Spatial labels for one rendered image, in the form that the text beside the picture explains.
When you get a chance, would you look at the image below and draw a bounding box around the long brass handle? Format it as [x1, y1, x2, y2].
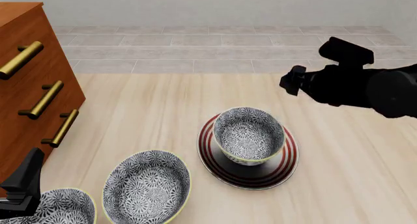
[0, 40, 45, 81]

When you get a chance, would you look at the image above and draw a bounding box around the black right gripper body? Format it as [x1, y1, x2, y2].
[279, 65, 309, 97]

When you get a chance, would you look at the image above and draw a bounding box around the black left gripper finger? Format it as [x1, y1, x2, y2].
[0, 147, 45, 195]

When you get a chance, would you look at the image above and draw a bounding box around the black white patterned bowl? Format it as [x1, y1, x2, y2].
[0, 187, 98, 224]
[212, 106, 285, 167]
[102, 149, 192, 224]

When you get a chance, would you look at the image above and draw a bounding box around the wooden cabinet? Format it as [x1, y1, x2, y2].
[0, 1, 87, 198]

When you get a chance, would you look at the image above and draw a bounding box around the plate with red rings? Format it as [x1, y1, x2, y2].
[197, 113, 300, 191]

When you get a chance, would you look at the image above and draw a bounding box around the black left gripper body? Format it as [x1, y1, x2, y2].
[0, 188, 42, 220]

